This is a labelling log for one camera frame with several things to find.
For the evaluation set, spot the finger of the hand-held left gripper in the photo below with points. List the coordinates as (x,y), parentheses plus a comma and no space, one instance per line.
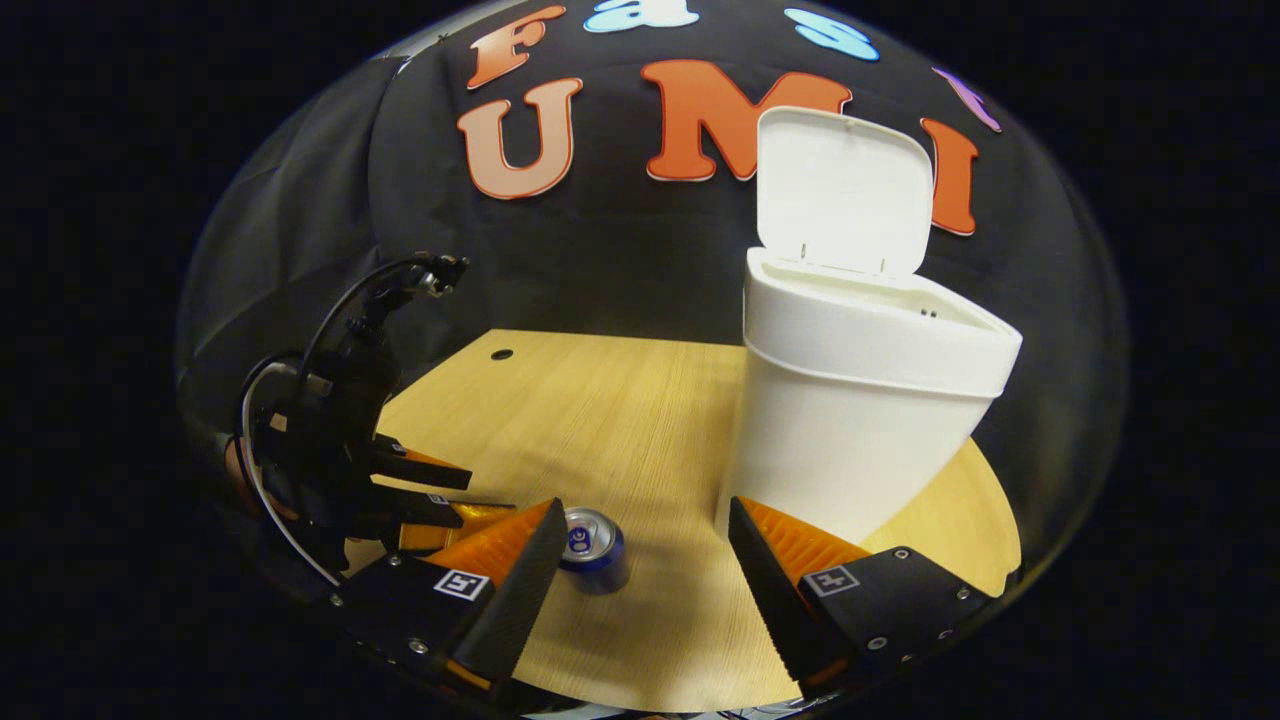
(430,515)
(425,468)

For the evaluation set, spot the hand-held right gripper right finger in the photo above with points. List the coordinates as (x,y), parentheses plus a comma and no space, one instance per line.
(780,610)

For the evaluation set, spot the white desktop garbage bin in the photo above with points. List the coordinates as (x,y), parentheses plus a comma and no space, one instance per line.
(850,400)

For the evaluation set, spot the blue pop can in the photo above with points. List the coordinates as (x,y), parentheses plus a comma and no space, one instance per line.
(597,555)

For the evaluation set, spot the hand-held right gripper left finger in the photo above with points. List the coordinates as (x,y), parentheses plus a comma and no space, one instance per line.
(520,600)

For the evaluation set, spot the wooden desktop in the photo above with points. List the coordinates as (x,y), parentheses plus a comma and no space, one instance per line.
(620,420)

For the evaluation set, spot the black backdrop cloth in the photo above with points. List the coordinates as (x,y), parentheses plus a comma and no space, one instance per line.
(620,260)

